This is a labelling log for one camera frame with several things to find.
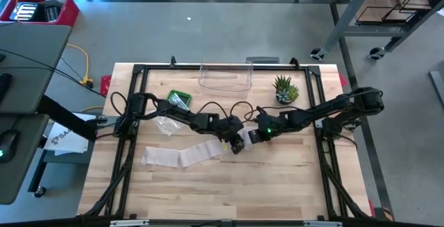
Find white elastic bandage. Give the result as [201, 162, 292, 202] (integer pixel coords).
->
[140, 126, 256, 169]

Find clear plastic bag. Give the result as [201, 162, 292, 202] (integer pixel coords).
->
[151, 93, 190, 137]

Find succulent in black pot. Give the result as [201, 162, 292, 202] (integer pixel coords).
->
[272, 74, 300, 106]

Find clear plastic container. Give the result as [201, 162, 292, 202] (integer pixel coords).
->
[198, 61, 254, 93]

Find black caster wheel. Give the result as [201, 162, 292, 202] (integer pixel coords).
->
[310, 47, 327, 61]
[368, 46, 386, 60]

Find black base beam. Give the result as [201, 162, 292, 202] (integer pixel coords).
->
[0, 216, 444, 227]

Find white paper sheets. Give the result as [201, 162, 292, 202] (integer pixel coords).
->
[44, 112, 90, 156]

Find dark desk base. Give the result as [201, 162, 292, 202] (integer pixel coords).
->
[27, 149, 93, 199]

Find red plastic crate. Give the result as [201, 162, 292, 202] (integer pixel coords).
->
[0, 0, 80, 28]

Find small grey desk panel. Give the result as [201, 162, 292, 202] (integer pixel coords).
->
[0, 113, 51, 205]

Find large grey desk panel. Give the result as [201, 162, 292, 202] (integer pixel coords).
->
[0, 22, 73, 115]

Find black device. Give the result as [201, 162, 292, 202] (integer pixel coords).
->
[34, 0, 65, 23]

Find black computer mouse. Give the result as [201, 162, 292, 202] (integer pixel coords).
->
[0, 129, 19, 165]

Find silver ribbed device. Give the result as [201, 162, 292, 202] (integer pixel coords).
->
[9, 3, 38, 22]

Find black looped cable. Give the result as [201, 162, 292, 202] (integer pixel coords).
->
[196, 101, 256, 123]
[255, 105, 315, 114]

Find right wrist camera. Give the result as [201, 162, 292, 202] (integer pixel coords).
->
[247, 128, 262, 145]

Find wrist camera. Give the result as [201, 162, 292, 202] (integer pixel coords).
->
[230, 138, 246, 155]
[247, 128, 262, 145]

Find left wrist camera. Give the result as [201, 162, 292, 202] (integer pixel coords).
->
[230, 138, 246, 155]

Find silver bracket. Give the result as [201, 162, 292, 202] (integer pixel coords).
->
[110, 219, 150, 227]
[303, 221, 343, 227]

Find grey metal-frame table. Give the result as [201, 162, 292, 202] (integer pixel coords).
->
[310, 0, 444, 61]

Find black wire rack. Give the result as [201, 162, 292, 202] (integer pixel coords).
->
[355, 0, 444, 26]

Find yellow cable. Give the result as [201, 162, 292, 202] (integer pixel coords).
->
[65, 43, 105, 113]

